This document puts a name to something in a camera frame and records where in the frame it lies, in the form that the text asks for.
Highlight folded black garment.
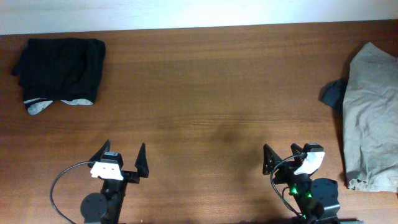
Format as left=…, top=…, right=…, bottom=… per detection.
left=11, top=38, right=106, bottom=103

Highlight dark teal garment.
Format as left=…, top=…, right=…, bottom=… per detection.
left=318, top=78, right=348, bottom=114

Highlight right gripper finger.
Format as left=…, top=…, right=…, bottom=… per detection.
left=262, top=144, right=282, bottom=175
left=290, top=143, right=307, bottom=164

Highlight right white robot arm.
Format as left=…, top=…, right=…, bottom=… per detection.
left=262, top=143, right=362, bottom=224

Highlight khaki cargo shorts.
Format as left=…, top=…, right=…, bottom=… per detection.
left=343, top=42, right=397, bottom=192

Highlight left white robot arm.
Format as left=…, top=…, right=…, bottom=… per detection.
left=80, top=140, right=149, bottom=224

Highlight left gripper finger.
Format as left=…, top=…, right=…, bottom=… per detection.
left=134, top=143, right=149, bottom=178
left=88, top=139, right=111, bottom=167

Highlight grey cloth under black garment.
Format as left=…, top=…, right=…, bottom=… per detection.
left=24, top=98, right=94, bottom=116

